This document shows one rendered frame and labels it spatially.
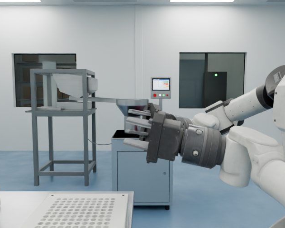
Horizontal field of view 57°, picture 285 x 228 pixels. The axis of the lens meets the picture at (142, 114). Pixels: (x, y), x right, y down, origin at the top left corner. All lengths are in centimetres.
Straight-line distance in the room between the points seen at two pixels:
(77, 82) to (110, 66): 198
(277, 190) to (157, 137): 25
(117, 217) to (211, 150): 30
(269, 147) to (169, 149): 20
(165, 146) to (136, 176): 216
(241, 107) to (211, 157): 50
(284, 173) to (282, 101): 33
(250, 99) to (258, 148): 50
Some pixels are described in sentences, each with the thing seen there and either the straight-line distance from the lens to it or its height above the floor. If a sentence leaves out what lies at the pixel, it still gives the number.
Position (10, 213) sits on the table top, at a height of 85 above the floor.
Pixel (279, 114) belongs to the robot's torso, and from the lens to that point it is 82.
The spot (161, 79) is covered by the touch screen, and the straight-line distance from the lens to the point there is 299.
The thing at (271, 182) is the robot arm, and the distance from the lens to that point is 51.
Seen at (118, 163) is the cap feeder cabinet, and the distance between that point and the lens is 270.
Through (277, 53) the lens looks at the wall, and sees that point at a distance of 601.
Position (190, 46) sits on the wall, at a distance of 547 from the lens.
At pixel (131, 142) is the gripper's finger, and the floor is 111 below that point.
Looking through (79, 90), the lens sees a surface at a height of 123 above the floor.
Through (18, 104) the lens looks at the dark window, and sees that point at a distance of 600.
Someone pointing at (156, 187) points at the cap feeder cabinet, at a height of 25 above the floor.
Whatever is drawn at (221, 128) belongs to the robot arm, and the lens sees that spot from 108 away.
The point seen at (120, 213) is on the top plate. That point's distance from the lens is 73.
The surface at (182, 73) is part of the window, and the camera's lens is 550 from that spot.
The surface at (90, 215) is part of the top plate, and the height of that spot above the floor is 92.
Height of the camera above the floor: 123
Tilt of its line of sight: 5 degrees down
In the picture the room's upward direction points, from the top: straight up
